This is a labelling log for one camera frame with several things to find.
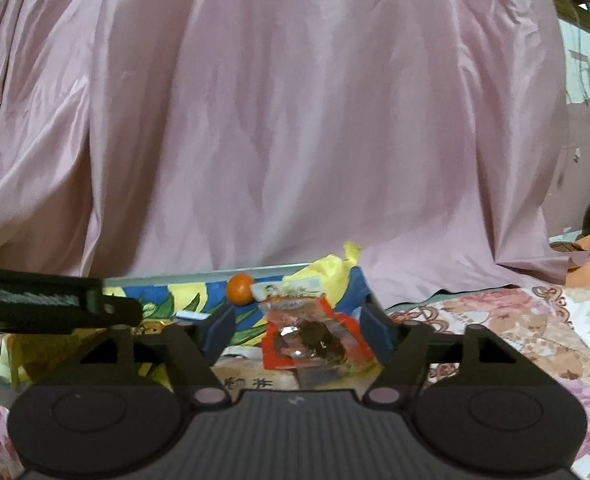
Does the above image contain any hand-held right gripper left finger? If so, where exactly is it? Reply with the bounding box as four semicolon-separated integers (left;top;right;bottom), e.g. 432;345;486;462
78;305;238;406

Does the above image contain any floral blanket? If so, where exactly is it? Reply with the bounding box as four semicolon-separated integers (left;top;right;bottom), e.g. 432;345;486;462
0;282;590;480

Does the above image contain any pink curtain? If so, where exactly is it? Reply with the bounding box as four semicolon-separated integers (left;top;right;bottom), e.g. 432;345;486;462
0;0;590;306

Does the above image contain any bright yellow packet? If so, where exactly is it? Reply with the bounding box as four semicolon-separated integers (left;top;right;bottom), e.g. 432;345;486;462
285;241;363;293

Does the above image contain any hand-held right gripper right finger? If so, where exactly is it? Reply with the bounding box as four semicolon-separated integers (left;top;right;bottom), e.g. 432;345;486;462
359;305;522;406

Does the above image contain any blue printed bag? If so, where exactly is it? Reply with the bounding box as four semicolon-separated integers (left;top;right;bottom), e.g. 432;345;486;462
102;266;373;348

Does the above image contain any red clear snack packet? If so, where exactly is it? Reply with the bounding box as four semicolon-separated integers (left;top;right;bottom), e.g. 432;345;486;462
251;276;376;372

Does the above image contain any small orange mandarin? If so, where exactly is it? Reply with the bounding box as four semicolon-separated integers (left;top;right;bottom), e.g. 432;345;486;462
226;275;254;306

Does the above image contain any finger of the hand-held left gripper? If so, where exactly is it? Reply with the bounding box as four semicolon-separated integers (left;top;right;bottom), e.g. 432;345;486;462
100;296;143;333

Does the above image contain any pale yellow packet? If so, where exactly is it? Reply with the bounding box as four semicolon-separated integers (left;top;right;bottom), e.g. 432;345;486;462
0;332;83;388

